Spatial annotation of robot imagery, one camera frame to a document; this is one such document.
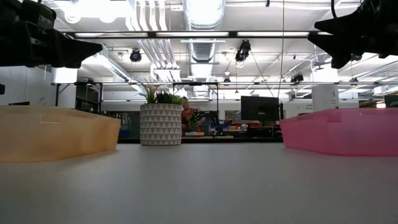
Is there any silver ceiling air duct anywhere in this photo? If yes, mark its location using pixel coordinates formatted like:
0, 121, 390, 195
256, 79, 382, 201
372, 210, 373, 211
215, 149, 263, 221
182, 0, 227, 63

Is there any grey table mat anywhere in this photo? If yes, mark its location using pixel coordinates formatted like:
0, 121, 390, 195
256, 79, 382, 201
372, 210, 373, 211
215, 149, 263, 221
0, 142, 398, 224

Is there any black overhead beam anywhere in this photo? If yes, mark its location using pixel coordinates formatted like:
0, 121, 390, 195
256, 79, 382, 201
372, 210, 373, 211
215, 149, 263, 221
63, 30, 324, 39

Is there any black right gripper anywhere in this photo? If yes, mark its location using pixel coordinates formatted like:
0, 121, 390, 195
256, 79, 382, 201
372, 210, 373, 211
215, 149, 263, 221
307, 0, 398, 68

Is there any black background workstation frame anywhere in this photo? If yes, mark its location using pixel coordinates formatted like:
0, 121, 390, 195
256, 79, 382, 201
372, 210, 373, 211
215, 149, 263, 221
51, 80, 398, 108

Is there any succulent in white patterned pot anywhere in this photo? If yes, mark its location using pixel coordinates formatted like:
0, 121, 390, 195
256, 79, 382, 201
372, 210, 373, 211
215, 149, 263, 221
136, 79, 184, 146

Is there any translucent pink plastic bin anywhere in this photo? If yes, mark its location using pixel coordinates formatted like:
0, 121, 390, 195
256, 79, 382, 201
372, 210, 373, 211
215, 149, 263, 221
279, 108, 398, 157

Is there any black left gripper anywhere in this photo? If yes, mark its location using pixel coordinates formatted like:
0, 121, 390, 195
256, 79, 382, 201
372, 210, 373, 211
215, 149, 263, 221
0, 0, 104, 68

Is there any person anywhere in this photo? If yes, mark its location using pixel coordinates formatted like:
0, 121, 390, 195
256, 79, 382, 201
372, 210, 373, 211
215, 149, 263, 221
181, 96, 206, 137

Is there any black computer monitor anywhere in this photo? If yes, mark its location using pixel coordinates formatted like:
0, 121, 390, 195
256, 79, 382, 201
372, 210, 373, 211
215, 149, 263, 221
241, 95, 280, 123

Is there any black aluminium table frame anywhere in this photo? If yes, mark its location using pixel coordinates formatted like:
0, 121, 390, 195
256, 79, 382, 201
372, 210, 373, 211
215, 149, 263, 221
117, 136, 284, 144

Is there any translucent orange plastic bin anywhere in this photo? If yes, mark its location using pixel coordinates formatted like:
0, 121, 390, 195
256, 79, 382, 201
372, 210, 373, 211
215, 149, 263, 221
0, 105, 121, 163

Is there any white pillar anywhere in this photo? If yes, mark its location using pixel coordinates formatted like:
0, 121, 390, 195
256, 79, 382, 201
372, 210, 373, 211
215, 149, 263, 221
312, 84, 340, 113

